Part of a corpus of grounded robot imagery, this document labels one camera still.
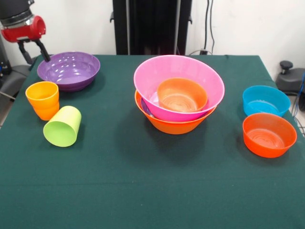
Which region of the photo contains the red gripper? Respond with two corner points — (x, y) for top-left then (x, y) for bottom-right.
(0, 15), (51, 65)

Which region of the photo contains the orange cup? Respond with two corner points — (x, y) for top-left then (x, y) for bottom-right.
(25, 81), (60, 121)

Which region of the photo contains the green cup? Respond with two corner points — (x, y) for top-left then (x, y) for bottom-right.
(42, 105), (82, 148)

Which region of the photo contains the large pink bowl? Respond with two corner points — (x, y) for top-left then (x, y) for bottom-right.
(133, 55), (225, 122)

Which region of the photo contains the small red bowl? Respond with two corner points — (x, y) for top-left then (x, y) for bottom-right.
(242, 113), (297, 158)
(157, 77), (209, 113)

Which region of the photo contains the large orange bowl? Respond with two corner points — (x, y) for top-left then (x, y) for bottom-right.
(134, 90), (218, 135)

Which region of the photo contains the black equipment case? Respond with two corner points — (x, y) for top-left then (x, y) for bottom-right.
(0, 38), (12, 75)

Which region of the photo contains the grey floor stand base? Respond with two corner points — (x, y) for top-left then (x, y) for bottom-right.
(0, 64), (30, 101)
(276, 61), (305, 96)

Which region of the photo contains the dark green tablecloth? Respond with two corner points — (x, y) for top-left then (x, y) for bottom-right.
(0, 54), (305, 229)

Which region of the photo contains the small blue bowl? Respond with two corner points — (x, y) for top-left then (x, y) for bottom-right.
(242, 85), (291, 117)

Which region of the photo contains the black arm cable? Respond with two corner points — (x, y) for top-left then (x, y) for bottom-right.
(203, 0), (210, 51)
(209, 0), (215, 55)

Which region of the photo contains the blue cable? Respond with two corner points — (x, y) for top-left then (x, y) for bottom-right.
(292, 71), (305, 134)

